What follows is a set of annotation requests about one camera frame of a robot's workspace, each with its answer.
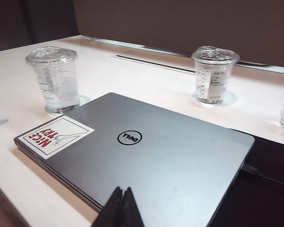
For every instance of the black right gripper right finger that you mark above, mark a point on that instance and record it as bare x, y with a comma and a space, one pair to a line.
130, 212

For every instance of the silver Dell laptop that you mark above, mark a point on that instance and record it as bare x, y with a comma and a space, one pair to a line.
156, 170

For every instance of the wide clear plastic cup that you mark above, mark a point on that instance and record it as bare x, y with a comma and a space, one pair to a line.
54, 82

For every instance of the black mouse pad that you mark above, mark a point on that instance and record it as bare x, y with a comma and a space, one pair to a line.
269, 203

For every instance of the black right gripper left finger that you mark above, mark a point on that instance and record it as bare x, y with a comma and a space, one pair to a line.
111, 212

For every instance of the small clear cup with label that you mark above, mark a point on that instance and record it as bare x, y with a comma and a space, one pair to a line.
213, 78

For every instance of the long brown desk divider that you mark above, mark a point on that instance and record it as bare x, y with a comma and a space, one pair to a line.
191, 23

